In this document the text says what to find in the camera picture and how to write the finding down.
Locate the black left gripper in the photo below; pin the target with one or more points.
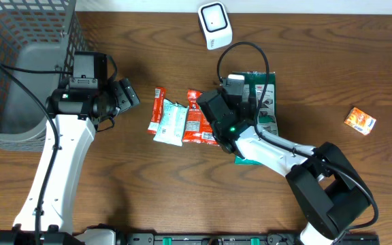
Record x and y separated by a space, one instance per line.
126 96

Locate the orange Kleenex tissue pack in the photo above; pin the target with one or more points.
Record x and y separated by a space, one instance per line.
360 121

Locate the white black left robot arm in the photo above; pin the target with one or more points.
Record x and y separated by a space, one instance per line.
73 113

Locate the white small packet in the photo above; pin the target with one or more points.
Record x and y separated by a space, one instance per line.
172 124

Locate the grey mesh basket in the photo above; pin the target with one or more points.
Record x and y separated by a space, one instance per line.
38 40

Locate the black mounting rail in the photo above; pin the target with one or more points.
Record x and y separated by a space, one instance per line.
216 239

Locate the red packet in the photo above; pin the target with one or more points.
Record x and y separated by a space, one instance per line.
157 110

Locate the white barcode scanner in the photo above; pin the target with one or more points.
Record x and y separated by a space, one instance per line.
215 25

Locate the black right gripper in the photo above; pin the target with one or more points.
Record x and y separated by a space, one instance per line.
247 109

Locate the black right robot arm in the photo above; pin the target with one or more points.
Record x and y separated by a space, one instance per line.
329 191

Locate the red snack bag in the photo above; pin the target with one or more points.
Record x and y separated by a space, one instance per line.
197 128

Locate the green white 3M package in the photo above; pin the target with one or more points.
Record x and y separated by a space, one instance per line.
253 85

